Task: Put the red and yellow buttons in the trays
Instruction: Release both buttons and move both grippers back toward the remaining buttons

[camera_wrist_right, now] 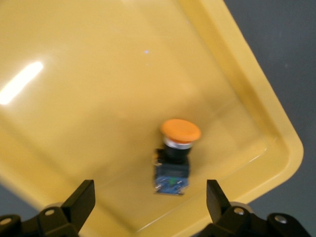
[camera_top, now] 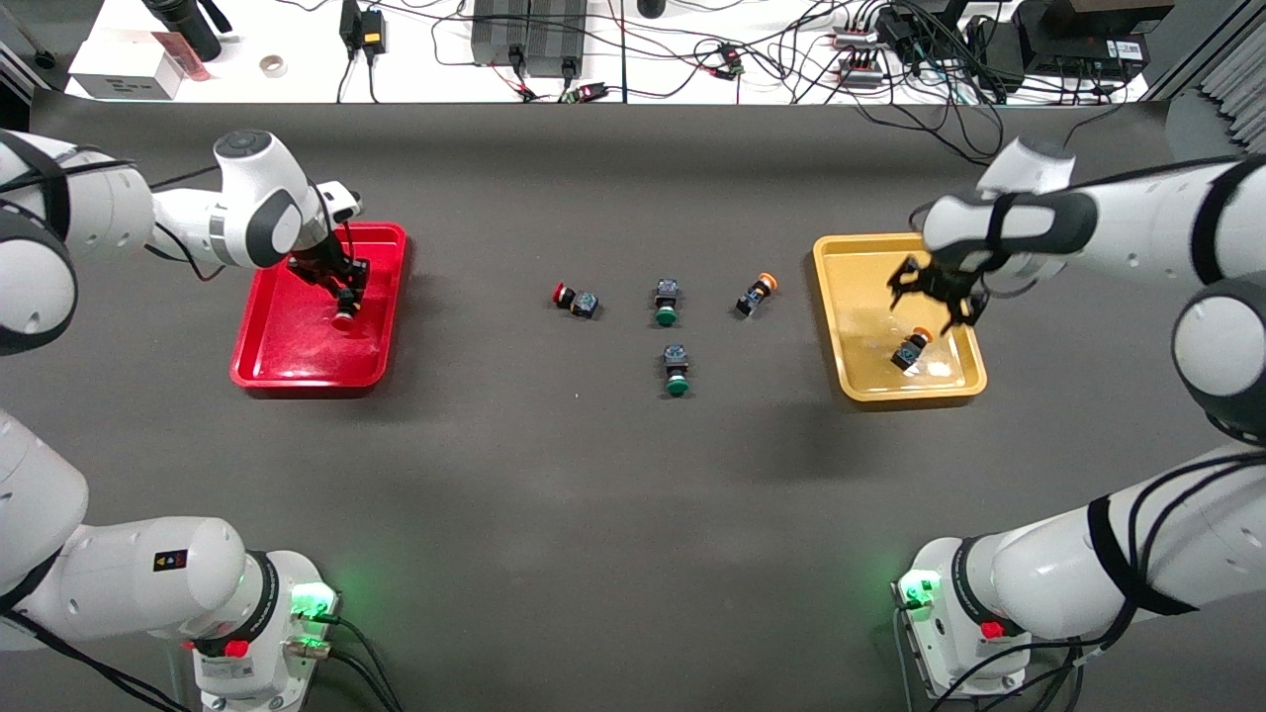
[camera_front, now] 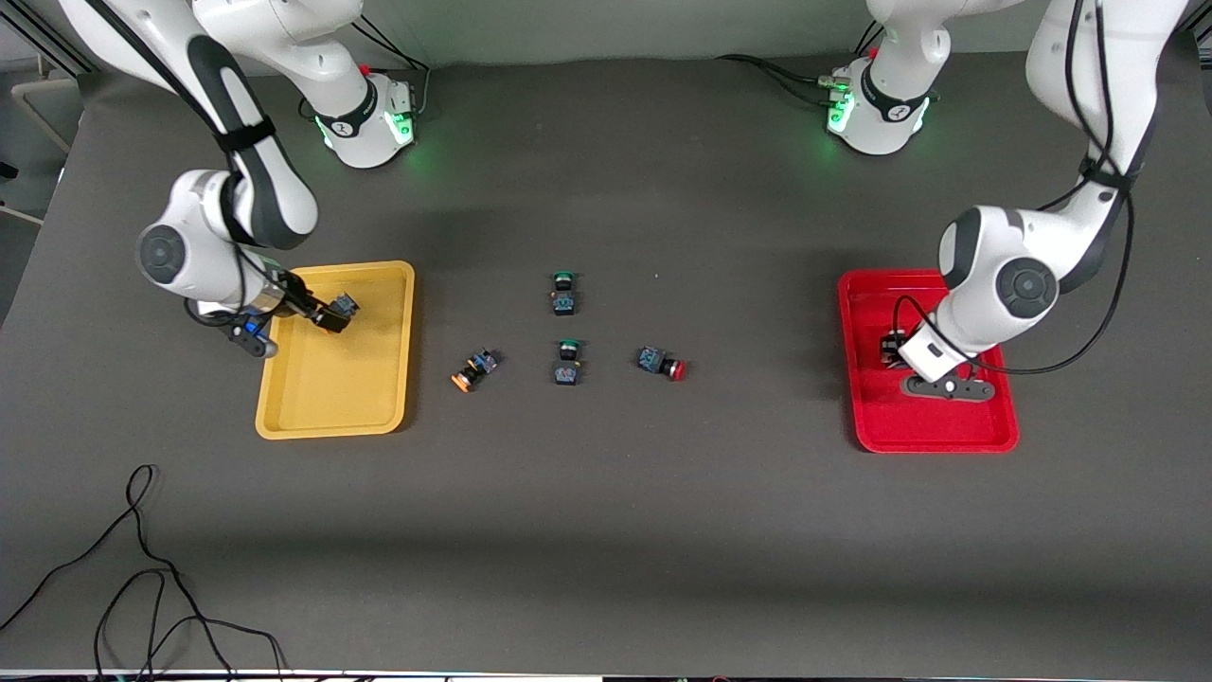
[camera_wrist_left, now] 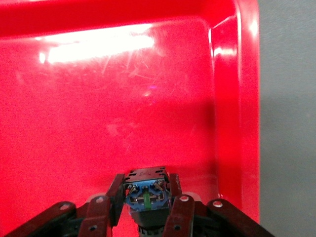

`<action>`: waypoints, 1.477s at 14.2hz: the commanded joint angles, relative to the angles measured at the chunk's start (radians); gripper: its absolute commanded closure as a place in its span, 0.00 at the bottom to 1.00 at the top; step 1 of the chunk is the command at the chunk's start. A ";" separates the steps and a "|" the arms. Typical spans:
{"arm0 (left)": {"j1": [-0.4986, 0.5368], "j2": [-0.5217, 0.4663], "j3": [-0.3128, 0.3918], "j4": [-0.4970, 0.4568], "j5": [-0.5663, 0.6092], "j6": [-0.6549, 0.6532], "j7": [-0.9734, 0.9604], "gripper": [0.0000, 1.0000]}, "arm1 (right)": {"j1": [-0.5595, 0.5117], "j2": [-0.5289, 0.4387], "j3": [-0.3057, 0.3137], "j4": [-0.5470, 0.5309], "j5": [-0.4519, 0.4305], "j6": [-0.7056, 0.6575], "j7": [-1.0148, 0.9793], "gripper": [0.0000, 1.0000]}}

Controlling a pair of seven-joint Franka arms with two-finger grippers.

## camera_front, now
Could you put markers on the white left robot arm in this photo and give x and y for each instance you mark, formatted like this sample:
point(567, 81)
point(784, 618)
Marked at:
point(1004, 275)

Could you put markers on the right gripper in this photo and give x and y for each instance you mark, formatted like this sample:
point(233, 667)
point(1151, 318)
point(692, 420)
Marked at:
point(301, 302)

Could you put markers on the red push button switch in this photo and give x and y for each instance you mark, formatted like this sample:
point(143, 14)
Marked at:
point(653, 360)
point(888, 349)

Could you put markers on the yellow push button switch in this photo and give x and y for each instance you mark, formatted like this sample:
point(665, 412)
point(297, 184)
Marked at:
point(478, 365)
point(347, 305)

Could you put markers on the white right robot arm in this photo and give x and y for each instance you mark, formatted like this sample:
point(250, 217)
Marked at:
point(256, 189)

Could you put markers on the yellow plastic tray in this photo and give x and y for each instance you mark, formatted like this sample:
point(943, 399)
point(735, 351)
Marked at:
point(331, 388)

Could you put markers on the green push button switch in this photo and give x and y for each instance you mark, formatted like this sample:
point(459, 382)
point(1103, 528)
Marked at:
point(566, 371)
point(564, 301)

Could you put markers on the red plastic tray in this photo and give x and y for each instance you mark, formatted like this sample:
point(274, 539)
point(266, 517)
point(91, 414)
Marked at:
point(923, 421)

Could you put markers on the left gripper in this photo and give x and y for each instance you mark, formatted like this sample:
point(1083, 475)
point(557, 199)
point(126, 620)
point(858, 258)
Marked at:
point(891, 349)

